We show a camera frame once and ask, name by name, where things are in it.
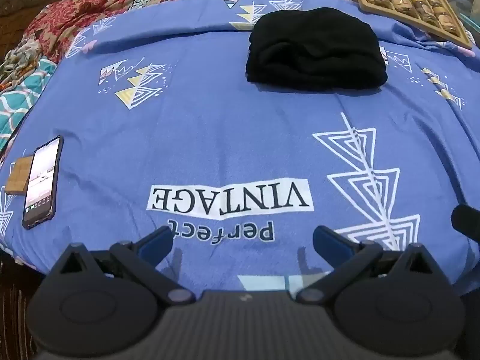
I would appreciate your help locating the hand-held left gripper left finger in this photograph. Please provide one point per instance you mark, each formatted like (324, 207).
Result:
(155, 242)

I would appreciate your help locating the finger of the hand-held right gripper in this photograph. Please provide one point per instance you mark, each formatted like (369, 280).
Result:
(468, 219)

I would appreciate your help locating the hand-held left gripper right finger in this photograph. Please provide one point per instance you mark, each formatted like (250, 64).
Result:
(330, 242)

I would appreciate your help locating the black zippered pouch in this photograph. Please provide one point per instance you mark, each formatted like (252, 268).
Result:
(315, 48)

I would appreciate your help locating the blue printed bedsheet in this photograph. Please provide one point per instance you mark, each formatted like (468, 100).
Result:
(225, 138)

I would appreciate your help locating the black smartphone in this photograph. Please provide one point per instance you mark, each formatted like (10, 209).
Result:
(41, 183)

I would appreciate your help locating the brown cardboard piece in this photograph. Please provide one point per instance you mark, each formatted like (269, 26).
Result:
(18, 176)

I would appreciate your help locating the teal white patterned cloth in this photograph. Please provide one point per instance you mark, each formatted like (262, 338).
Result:
(18, 97)

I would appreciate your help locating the floral scarf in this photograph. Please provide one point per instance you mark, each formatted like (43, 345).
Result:
(20, 56)

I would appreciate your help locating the red floral patchwork blanket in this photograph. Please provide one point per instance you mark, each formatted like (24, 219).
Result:
(75, 11)

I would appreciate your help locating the carved wooden headboard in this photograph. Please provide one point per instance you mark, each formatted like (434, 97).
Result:
(15, 18)

